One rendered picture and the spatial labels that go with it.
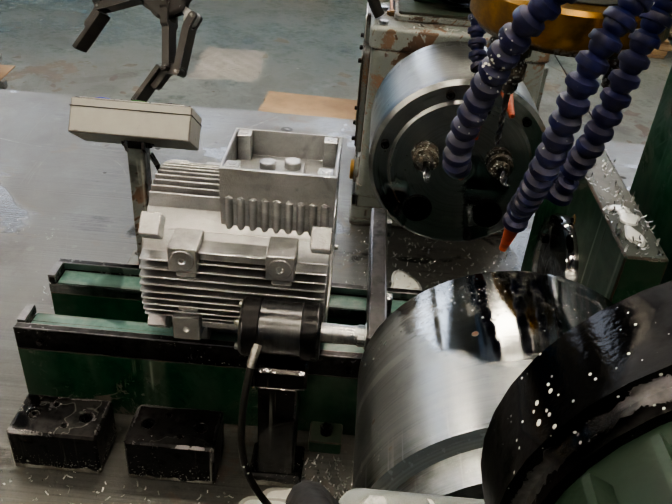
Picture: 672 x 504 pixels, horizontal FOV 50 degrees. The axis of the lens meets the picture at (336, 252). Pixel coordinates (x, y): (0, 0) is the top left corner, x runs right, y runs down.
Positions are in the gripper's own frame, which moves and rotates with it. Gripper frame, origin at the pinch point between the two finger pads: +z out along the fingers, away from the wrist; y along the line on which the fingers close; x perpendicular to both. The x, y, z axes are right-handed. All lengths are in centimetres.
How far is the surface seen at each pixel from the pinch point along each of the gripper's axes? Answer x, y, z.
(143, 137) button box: -11.1, 17.1, 1.3
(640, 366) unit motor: -78, 70, -23
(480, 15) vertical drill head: -34, 49, -35
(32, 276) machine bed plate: -5.4, 12.9, 31.6
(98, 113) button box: -12.5, 10.3, 2.8
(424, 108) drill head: -5, 44, -26
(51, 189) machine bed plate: 15.2, -5.7, 28.4
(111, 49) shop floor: 287, -194, 59
